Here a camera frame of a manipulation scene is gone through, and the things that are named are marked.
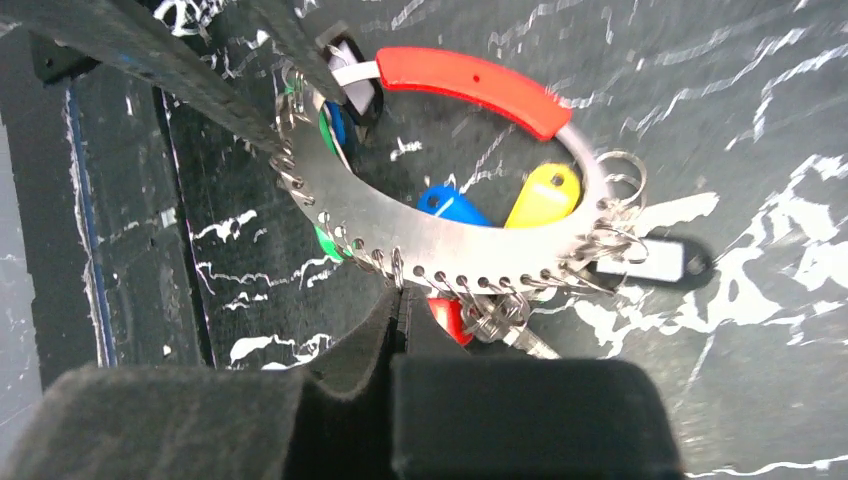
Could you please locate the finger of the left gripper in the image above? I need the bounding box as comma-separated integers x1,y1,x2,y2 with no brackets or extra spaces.
245,0,347,104
1,1,282,153

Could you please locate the keyring with coloured tags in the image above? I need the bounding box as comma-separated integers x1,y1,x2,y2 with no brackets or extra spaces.
274,36,715,359

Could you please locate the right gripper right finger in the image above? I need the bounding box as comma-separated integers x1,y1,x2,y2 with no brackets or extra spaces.
390,290,685,479

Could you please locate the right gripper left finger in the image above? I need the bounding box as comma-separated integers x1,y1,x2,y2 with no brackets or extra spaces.
1,290,402,479

